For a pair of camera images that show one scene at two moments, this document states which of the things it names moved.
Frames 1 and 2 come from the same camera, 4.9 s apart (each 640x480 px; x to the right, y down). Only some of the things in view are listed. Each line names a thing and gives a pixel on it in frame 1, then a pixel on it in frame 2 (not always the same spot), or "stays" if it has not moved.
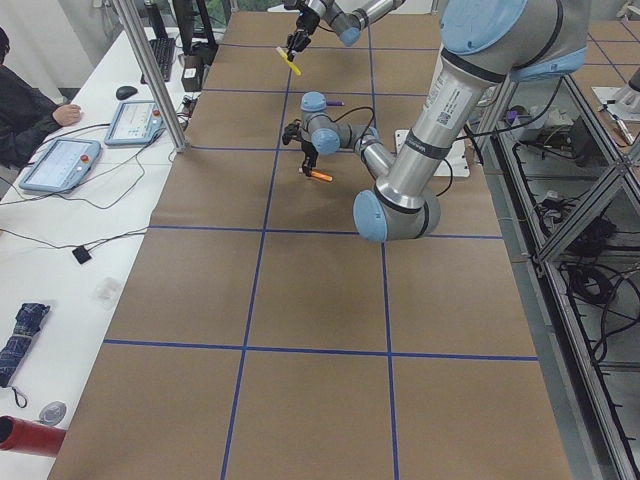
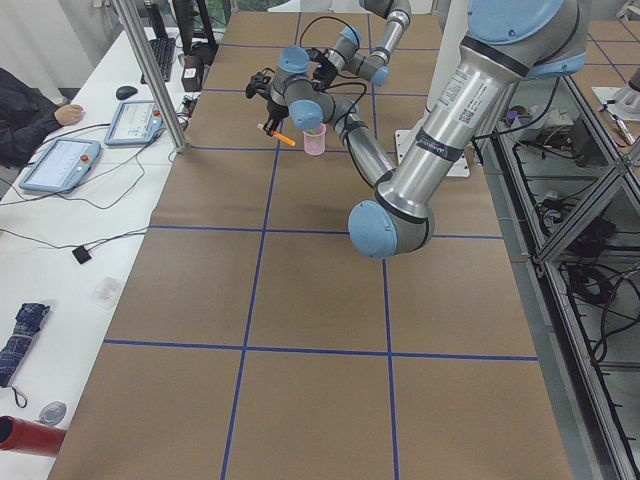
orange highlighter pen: x=321 y=175 -> x=283 y=138
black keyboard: x=164 y=49 stays
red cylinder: x=19 y=435 stays
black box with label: x=192 y=73 stays
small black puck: x=81 y=254 stays
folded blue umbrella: x=14 y=350 stays
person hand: x=67 y=114 stays
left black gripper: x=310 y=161 -> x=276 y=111
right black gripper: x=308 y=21 -> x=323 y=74
